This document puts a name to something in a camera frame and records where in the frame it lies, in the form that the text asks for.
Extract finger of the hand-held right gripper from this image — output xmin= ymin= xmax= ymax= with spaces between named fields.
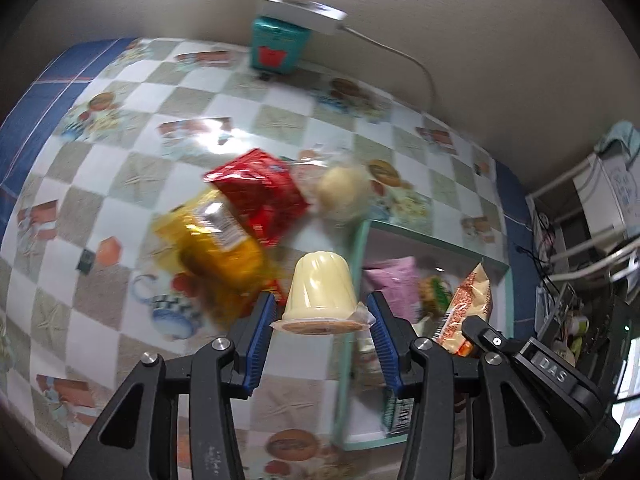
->
xmin=461 ymin=316 xmax=523 ymax=361

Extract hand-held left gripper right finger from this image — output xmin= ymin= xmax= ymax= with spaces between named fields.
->
xmin=365 ymin=291 xmax=581 ymax=480

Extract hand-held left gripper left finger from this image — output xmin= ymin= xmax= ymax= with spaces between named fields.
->
xmin=62 ymin=291 xmax=278 ymax=480

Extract orange and cream snack packet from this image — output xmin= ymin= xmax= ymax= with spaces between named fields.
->
xmin=432 ymin=262 xmax=493 ymax=358

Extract green and white snack packet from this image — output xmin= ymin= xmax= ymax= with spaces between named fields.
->
xmin=417 ymin=275 xmax=456 ymax=321

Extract white box with teal rim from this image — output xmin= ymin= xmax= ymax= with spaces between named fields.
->
xmin=330 ymin=217 xmax=513 ymax=451

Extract yellow pudding cup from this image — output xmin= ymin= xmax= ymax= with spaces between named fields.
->
xmin=270 ymin=251 xmax=376 ymax=336

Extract small red snack packet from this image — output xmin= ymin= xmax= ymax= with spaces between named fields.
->
xmin=260 ymin=280 xmax=286 ymax=311

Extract small green snack packet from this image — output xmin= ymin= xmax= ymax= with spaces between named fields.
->
xmin=382 ymin=390 xmax=416 ymax=436

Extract pink snack packet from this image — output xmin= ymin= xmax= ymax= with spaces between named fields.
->
xmin=361 ymin=256 xmax=421 ymax=321

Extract yellow clear snack bag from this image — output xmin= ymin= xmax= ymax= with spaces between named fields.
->
xmin=150 ymin=187 xmax=281 ymax=321

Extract large red snack packet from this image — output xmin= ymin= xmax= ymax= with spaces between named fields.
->
xmin=202 ymin=147 xmax=310 ymax=248

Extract bun in clear bag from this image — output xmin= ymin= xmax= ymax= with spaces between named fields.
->
xmin=295 ymin=150 xmax=381 ymax=226

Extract white metal rack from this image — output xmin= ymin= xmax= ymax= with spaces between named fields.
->
xmin=525 ymin=152 xmax=640 ymax=281

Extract white carton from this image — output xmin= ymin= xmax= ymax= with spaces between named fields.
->
xmin=575 ymin=155 xmax=640 ymax=241

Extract checkered printed tablecloth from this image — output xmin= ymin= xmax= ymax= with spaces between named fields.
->
xmin=0 ymin=35 xmax=538 ymax=480

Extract teal cloth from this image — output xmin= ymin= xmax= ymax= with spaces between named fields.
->
xmin=597 ymin=120 xmax=640 ymax=161

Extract teal box with red label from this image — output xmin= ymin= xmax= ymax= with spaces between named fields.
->
xmin=249 ymin=16 xmax=313 ymax=77

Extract white power strip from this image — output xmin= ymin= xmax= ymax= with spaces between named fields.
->
xmin=259 ymin=0 xmax=348 ymax=35

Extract black cables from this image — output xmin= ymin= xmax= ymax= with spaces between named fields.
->
xmin=515 ymin=210 xmax=556 ymax=281

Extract white power cable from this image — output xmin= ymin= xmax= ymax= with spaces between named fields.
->
xmin=340 ymin=25 xmax=436 ymax=111

